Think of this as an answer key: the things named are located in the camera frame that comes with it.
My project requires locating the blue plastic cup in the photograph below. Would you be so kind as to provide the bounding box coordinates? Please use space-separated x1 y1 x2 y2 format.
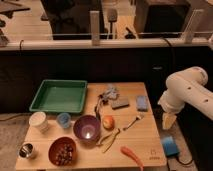
56 113 71 129

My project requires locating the metal fork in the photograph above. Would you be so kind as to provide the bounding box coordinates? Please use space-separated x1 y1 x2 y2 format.
122 115 144 131

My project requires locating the white rail post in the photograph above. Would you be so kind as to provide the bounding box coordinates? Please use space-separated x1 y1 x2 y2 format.
181 9 204 44
90 11 100 46

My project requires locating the blue box on floor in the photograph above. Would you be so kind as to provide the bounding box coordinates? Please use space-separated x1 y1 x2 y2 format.
161 136 179 157

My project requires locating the white horizontal rail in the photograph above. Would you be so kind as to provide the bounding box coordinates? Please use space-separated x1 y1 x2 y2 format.
0 38 213 51

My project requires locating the black cable on table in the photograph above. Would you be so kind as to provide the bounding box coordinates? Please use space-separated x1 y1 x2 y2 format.
94 94 105 120

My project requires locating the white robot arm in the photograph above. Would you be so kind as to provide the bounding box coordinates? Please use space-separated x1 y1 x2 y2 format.
158 66 213 130

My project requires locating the blue sponge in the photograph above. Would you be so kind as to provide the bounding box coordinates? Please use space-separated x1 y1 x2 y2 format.
136 96 148 111

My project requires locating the red yellow apple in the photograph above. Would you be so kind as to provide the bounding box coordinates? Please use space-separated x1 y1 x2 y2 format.
102 115 115 130

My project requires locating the small metal cup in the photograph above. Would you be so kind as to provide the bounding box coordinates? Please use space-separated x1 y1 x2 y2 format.
19 143 37 159

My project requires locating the purple bowl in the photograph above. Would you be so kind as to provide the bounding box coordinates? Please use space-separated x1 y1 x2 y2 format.
73 115 101 143

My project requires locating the wooden board table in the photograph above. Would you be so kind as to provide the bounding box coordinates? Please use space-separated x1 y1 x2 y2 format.
15 82 166 171

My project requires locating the white paper cup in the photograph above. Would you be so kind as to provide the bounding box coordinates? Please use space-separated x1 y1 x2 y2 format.
29 112 49 133

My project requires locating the orange carrot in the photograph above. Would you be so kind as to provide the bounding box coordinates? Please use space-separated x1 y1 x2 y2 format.
120 146 144 171

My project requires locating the white rail post right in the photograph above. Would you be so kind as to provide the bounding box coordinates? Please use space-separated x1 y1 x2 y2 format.
181 9 204 44

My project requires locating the white rail post left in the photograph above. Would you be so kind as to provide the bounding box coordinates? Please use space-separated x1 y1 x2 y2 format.
90 11 100 46

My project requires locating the green plastic tray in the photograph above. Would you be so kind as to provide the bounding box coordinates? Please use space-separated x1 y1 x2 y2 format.
29 79 87 114

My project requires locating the black office chair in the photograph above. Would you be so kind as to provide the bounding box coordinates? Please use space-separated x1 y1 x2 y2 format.
40 0 105 40

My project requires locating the brown bowl with nuts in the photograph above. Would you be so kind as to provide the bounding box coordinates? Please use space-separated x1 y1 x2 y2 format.
48 137 77 166

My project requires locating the grey crumpled cloth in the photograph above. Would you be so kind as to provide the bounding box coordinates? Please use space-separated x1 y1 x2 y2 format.
102 84 118 103

